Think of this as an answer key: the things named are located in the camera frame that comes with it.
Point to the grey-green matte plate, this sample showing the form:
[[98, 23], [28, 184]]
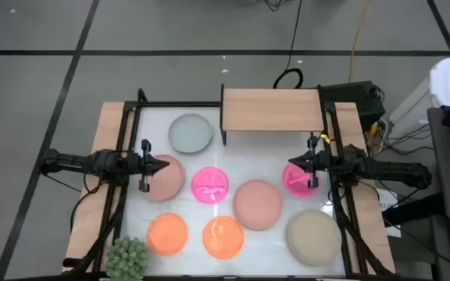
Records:
[[190, 132]]

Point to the pink translucent plastic plate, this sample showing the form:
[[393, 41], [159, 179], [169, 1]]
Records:
[[209, 185], [293, 183]]

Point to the black metal table frame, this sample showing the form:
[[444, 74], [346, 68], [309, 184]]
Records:
[[178, 104]]

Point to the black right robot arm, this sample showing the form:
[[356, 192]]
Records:
[[381, 169]]

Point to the wooden shelf with black legs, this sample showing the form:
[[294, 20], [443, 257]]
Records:
[[272, 109]]

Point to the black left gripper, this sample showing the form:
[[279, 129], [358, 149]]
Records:
[[145, 166]]

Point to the orange translucent plastic plate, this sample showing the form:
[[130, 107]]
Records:
[[167, 234], [223, 237]]

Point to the black desk leg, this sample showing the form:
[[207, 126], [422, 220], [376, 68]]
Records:
[[412, 210]]

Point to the white paper sheet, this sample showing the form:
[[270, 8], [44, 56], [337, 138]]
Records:
[[387, 201]]

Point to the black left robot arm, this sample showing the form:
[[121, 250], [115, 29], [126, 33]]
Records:
[[76, 164]]

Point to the large beige matte plate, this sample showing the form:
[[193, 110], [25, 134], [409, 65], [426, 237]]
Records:
[[314, 238]]

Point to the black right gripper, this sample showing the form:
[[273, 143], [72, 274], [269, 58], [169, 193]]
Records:
[[314, 162]]

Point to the black computer box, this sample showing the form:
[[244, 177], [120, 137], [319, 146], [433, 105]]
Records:
[[350, 97]]

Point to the pink matte plate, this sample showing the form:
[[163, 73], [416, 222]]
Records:
[[257, 205], [170, 181]]

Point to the green succulent plant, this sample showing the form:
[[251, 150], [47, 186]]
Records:
[[127, 259]]

